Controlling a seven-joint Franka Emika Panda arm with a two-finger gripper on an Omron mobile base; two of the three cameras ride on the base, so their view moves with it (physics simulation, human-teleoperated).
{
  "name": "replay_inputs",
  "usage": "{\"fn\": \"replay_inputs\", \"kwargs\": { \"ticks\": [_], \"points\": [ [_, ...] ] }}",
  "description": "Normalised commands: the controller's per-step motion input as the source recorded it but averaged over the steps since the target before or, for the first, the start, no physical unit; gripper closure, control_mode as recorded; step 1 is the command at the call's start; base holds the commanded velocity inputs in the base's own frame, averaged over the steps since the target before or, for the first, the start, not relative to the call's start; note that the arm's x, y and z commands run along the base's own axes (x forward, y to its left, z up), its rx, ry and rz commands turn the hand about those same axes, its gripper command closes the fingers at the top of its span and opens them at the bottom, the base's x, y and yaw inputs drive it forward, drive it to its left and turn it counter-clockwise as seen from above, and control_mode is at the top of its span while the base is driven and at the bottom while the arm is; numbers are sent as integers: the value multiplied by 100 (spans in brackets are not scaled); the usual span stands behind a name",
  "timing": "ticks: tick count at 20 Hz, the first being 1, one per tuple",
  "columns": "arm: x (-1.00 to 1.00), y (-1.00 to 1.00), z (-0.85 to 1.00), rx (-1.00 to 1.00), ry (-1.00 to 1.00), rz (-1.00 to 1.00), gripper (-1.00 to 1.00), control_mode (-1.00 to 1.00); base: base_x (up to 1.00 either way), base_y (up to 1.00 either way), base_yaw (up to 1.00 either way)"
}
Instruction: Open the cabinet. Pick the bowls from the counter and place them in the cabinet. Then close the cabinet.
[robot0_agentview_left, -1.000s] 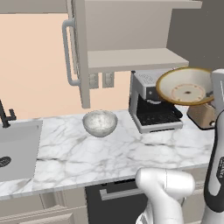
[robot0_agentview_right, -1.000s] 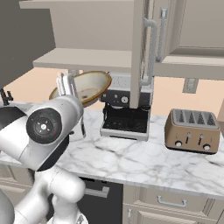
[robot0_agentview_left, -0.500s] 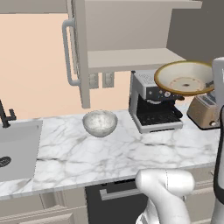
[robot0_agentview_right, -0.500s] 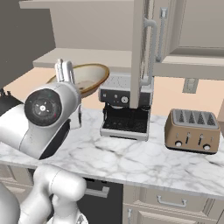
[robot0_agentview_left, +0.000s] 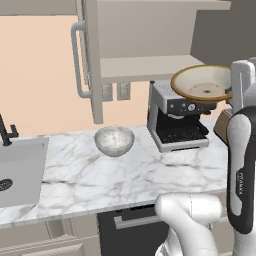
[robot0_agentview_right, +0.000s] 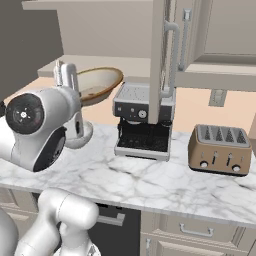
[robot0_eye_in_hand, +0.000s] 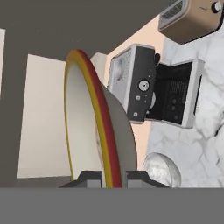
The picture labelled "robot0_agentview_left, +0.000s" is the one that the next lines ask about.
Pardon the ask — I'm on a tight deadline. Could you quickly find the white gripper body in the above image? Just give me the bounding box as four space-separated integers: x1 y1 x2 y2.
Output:
230 57 256 115

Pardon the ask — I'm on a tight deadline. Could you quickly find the beige cabinet door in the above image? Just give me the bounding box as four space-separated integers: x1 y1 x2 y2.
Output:
75 0 105 125

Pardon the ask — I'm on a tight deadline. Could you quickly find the beige base cabinet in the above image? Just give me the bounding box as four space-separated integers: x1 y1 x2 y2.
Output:
0 213 102 256
209 191 236 256

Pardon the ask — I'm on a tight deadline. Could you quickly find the cream bowl with brown rim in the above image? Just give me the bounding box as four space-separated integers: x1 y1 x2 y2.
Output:
170 64 234 103

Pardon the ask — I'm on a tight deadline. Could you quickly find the silver black coffee machine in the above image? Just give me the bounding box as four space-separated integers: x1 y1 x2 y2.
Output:
146 79 218 154

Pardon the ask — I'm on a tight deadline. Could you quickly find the grey speckled bowl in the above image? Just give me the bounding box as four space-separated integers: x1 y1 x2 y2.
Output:
94 125 136 158

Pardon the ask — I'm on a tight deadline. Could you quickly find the black dishwasher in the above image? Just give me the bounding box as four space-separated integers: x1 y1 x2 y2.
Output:
96 203 172 256

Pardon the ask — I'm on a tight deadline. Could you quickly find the grey sink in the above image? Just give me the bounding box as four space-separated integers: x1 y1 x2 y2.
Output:
0 136 50 210

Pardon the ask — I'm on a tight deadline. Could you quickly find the black tap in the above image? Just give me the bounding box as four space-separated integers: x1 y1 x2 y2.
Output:
0 113 20 147

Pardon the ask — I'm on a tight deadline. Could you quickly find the beige wall cabinet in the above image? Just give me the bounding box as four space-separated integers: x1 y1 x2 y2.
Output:
95 0 232 85
0 0 80 17

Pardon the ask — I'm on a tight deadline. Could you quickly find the grey wall socket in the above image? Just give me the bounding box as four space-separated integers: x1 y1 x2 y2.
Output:
116 81 132 102
101 83 114 103

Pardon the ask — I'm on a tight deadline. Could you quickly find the grey cabinet door handle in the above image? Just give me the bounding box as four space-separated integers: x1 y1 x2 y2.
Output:
70 20 93 100

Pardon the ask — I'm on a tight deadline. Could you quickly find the grey dishwasher handle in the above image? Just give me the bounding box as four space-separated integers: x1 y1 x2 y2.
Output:
113 214 162 231

